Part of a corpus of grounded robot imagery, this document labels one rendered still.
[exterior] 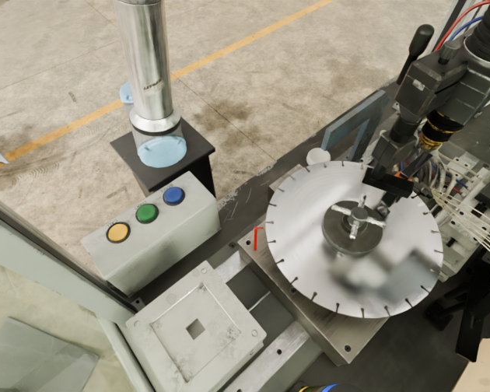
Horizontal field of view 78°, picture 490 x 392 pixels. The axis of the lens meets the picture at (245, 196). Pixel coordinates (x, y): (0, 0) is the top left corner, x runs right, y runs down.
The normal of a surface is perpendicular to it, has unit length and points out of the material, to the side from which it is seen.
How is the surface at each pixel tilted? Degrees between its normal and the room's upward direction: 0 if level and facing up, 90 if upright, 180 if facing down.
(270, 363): 0
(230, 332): 0
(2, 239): 90
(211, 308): 0
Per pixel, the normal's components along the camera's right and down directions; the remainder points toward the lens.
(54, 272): 0.65, 0.63
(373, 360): -0.02, -0.55
